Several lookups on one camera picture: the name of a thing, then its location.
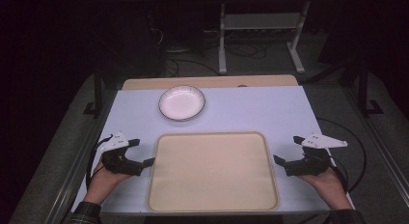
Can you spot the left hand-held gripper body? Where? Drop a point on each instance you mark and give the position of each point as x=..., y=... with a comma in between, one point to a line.
x=119, y=164

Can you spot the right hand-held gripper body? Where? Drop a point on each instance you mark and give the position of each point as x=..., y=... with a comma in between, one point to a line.
x=310, y=164

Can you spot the person's left hand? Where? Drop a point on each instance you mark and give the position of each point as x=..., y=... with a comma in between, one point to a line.
x=104, y=179

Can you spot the person's right hand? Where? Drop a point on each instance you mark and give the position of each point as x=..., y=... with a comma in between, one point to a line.
x=321, y=182

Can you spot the black metal stand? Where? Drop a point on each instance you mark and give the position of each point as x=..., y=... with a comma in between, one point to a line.
x=365, y=95
x=96, y=95

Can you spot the white table mat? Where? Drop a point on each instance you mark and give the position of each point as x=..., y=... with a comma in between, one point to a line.
x=244, y=111

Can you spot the white round plate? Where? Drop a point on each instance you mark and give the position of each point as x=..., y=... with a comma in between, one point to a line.
x=181, y=103

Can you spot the beige rectangular tray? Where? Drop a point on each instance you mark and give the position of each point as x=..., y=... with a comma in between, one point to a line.
x=212, y=172

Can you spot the white metal stand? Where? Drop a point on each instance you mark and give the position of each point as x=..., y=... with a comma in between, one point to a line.
x=262, y=21

